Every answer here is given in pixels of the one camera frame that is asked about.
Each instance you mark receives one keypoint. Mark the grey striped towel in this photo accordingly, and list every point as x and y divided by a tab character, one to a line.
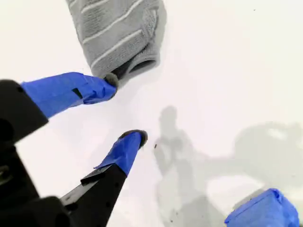
113	35

